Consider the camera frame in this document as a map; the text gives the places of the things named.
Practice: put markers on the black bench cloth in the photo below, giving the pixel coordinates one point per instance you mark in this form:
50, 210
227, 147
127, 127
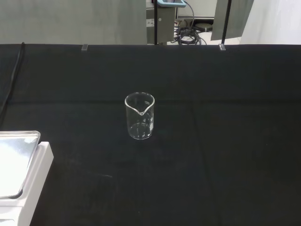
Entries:
211, 141

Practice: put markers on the grey metal cabinet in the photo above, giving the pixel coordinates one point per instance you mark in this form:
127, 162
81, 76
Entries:
164, 26

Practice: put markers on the black tripod pole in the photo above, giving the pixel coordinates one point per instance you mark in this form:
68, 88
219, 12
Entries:
225, 23
155, 23

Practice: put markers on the clear cloth clip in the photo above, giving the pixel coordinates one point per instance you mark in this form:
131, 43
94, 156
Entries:
221, 47
84, 47

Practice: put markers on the blue tray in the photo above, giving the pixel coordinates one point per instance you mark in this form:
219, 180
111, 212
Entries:
170, 2

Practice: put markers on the grey hanging panel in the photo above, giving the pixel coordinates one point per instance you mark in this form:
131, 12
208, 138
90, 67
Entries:
237, 21

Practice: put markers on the white balance with steel pan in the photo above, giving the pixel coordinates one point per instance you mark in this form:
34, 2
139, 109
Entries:
21, 164

